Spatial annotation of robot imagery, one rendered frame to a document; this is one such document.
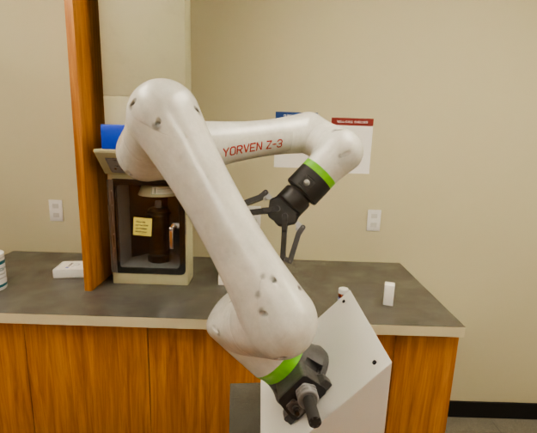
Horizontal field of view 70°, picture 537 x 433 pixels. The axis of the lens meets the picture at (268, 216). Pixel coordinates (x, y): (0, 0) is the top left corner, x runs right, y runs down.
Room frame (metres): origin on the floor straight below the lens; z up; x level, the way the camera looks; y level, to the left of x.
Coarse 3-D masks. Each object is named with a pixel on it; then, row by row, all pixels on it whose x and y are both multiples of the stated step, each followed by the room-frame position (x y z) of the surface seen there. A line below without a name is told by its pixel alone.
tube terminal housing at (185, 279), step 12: (108, 96) 1.54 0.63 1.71; (120, 96) 1.54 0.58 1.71; (108, 108) 1.54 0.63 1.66; (120, 108) 1.54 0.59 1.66; (108, 120) 1.54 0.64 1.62; (120, 120) 1.54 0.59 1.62; (192, 264) 1.65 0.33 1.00; (120, 276) 1.54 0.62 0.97; (132, 276) 1.54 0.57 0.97; (144, 276) 1.54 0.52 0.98; (156, 276) 1.54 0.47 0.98; (168, 276) 1.54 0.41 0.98; (180, 276) 1.54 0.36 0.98; (192, 276) 1.64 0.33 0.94
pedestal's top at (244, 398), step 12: (240, 384) 0.89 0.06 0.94; (252, 384) 0.89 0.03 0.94; (240, 396) 0.84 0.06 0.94; (252, 396) 0.84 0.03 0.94; (240, 408) 0.80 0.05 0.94; (252, 408) 0.80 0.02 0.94; (240, 420) 0.76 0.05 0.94; (252, 420) 0.76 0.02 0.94; (240, 432) 0.72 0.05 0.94; (252, 432) 0.72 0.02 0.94
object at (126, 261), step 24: (120, 192) 1.53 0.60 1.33; (144, 192) 1.53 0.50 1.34; (168, 192) 1.53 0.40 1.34; (120, 216) 1.53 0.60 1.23; (144, 216) 1.53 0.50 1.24; (168, 216) 1.53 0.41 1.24; (120, 240) 1.53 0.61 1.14; (144, 240) 1.53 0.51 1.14; (168, 240) 1.53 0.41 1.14; (120, 264) 1.53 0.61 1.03; (144, 264) 1.53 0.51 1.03; (168, 264) 1.53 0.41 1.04
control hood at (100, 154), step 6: (96, 150) 1.42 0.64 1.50; (102, 150) 1.42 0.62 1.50; (108, 150) 1.42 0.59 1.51; (114, 150) 1.42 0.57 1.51; (96, 156) 1.44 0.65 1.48; (102, 156) 1.44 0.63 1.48; (108, 156) 1.44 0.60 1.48; (114, 156) 1.44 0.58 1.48; (102, 162) 1.47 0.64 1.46; (102, 168) 1.50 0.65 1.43; (108, 168) 1.49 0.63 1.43
